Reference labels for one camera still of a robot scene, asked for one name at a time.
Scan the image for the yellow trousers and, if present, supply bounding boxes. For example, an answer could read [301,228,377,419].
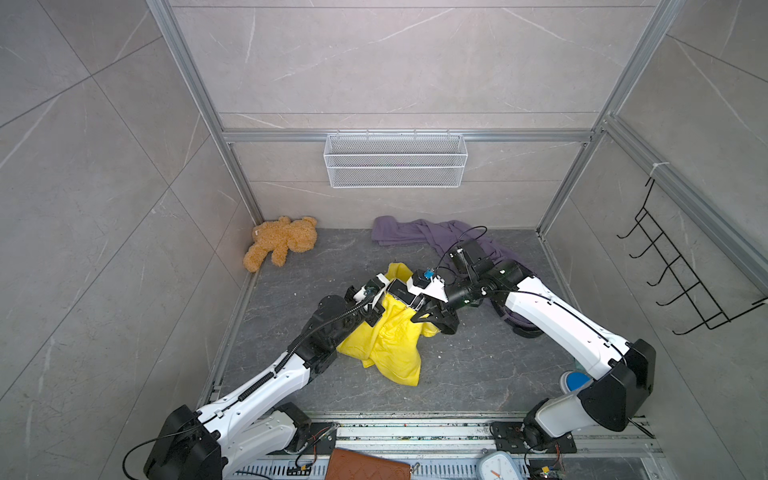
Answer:
[337,263,439,386]

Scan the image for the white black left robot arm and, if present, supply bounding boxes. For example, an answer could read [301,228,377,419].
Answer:
[143,274,390,479]

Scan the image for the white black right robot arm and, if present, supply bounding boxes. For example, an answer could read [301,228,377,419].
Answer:
[405,239,656,451]

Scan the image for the purple jacket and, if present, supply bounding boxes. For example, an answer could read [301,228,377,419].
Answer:
[370,215,544,337]

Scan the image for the brown teddy bear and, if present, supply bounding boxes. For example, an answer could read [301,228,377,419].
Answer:
[243,216,318,273]

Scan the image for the white clock at bottom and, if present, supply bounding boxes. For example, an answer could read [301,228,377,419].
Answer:
[476,451,523,480]

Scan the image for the brown leather wallet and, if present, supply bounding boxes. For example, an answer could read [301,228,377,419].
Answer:
[325,448,412,480]

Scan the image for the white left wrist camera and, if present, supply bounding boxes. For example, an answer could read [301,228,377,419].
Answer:
[353,274,390,304]

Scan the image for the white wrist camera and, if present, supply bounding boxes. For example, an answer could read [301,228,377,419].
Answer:
[353,274,390,304]
[406,269,448,302]

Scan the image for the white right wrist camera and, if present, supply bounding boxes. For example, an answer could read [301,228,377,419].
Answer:
[406,269,448,302]

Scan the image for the white wire mesh basket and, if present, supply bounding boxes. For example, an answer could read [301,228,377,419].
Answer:
[323,133,468,189]

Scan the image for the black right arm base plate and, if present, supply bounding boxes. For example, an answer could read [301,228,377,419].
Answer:
[490,421,577,454]

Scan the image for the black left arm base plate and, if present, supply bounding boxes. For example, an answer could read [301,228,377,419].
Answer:
[282,422,340,456]

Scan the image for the black wire hook rack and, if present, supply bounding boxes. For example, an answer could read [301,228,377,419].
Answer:
[616,178,767,336]

